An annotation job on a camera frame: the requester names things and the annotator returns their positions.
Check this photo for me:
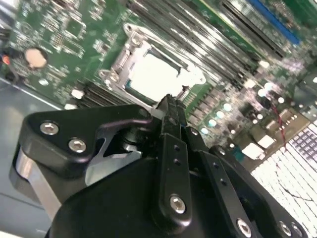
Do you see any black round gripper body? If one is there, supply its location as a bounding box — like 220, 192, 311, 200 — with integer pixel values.
49, 157, 232, 238

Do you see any silver CPU with green edge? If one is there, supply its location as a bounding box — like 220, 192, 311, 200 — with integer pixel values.
123, 53, 189, 105

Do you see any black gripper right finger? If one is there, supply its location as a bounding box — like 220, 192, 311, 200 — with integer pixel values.
176, 98, 309, 238

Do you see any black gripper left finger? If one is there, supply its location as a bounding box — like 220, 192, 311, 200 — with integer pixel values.
9, 93, 193, 232

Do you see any metal socket cover frame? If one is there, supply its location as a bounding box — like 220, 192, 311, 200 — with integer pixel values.
111, 37, 206, 105

